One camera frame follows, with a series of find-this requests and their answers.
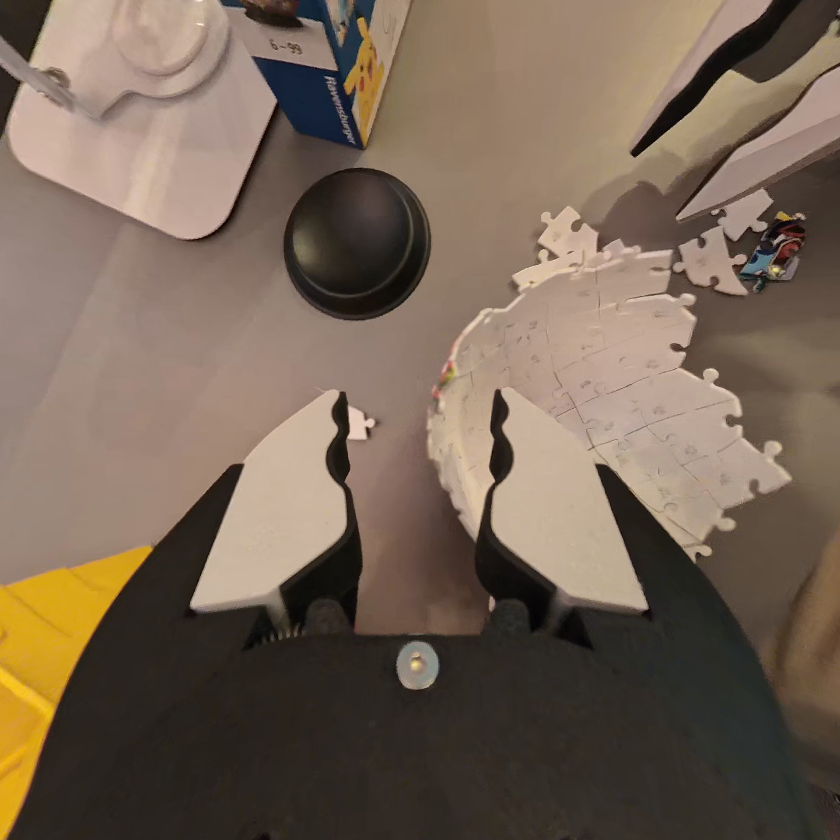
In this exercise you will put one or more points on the colourful puzzle piece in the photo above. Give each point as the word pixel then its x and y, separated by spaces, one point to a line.
pixel 774 253

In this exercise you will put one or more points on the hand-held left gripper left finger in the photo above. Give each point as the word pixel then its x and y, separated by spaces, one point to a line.
pixel 282 512

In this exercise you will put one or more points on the yellow plastic bin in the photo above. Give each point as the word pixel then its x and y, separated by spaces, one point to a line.
pixel 39 623

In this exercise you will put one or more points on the blue puzzle box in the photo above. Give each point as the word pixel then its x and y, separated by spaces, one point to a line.
pixel 328 79

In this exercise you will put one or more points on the partly built puzzle ball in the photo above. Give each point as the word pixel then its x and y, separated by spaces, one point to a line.
pixel 623 394

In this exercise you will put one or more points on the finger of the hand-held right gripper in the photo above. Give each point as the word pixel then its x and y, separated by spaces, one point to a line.
pixel 787 144
pixel 715 52

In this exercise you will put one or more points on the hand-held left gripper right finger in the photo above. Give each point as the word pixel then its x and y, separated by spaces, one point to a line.
pixel 564 525

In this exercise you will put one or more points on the black round ball stand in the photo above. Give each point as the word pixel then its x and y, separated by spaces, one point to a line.
pixel 354 243

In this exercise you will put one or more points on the white document stand base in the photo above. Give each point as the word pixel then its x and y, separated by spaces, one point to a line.
pixel 164 151

